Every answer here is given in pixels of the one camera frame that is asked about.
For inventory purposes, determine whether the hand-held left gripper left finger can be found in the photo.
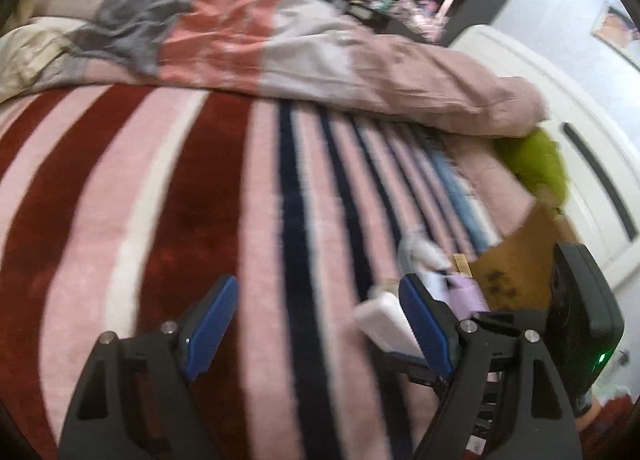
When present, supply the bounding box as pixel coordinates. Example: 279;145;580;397
57;274;240;460

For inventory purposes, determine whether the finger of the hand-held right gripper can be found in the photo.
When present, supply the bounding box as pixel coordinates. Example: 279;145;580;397
381;347;451;389

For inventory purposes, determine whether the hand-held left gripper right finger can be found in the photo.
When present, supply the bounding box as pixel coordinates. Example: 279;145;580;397
398;273;585;460

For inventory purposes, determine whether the white rectangular box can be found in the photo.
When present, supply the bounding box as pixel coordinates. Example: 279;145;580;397
354;290;427;360

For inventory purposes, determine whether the pale purple packet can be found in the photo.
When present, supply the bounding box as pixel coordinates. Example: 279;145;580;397
425;271;492;323

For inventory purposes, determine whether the small white plastic object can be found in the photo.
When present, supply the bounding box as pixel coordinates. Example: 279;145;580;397
398;232;452;275

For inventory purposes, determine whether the brown cardboard box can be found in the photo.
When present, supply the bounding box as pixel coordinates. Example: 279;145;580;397
469;190;583;315

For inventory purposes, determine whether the striped red pink blanket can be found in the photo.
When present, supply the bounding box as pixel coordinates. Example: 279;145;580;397
0;84;503;460

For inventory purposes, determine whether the green plush toy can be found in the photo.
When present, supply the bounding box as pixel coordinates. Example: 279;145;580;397
491;126;572;213

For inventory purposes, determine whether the pink grey patchwork quilt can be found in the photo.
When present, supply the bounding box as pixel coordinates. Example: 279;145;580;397
10;0;551;255

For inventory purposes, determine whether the beige pillow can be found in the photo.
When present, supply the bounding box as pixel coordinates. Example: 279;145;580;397
0;17;86;103

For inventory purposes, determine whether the wall poster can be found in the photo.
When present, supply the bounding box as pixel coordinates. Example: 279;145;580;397
591;4;640;63

